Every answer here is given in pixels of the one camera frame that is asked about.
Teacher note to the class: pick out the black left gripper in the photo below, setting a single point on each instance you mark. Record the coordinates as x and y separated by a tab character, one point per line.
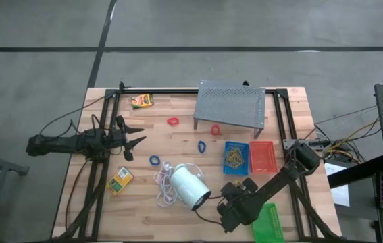
118	140

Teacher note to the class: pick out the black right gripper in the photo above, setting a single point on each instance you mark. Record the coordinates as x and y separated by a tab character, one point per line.
231	199

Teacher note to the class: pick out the blue plastic basket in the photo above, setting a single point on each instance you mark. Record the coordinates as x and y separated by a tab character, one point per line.
245	170

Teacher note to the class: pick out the yellow rubber band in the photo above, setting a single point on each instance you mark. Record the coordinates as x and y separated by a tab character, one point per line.
235	152
229	156
233	164
239	161

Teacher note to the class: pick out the yellow green crayon box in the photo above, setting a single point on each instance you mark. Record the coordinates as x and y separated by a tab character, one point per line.
142	101

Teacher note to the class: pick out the white spotlight lamp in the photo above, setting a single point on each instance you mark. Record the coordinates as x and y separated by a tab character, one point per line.
187	187

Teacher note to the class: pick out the green plastic basket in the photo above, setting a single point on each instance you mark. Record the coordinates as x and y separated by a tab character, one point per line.
272	226

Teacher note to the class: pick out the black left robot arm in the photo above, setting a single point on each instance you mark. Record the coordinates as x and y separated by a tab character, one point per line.
63	145

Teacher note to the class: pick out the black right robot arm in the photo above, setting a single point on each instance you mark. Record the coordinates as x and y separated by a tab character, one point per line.
272	189

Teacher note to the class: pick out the blue coil wristband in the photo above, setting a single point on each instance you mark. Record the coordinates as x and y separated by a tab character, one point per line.
150	160
198	146

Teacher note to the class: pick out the red coil wristband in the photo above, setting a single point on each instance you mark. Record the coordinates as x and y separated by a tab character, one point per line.
212	129
168	121

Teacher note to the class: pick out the yellow crayon box white label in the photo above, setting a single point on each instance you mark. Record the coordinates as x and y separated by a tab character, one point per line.
119	181

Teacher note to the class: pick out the red plastic basket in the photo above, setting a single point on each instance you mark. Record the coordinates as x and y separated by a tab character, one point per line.
263	157

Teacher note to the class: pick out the grey perforated metal stand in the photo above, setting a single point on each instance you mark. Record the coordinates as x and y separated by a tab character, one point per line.
228	101

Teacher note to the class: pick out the white paper sheet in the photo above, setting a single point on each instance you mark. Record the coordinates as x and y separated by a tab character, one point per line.
339	195

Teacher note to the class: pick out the black aluminium table frame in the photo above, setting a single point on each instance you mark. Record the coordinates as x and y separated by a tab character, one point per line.
164	91

